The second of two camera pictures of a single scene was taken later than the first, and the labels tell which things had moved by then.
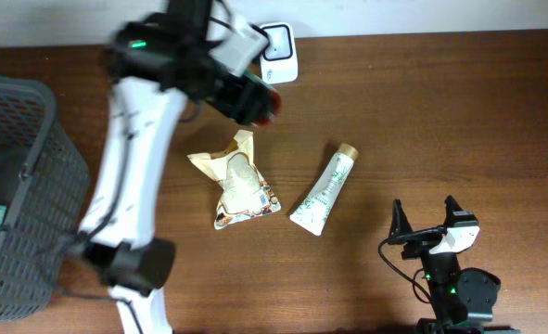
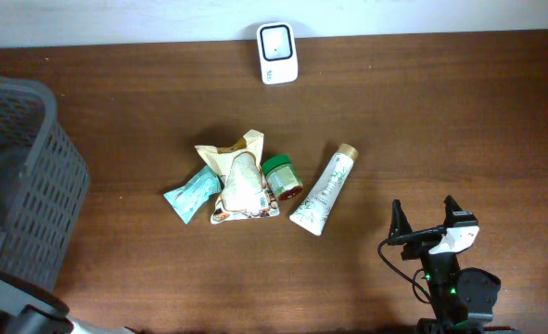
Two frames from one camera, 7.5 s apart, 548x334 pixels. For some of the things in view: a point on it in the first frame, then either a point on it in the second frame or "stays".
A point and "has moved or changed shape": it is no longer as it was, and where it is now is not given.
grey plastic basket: [27, 161] stays
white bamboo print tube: [312, 212] stays
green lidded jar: [255, 100] → [282, 177]
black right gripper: [399, 224] stays
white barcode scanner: [279, 61] stays
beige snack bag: [244, 192] has moved or changed shape
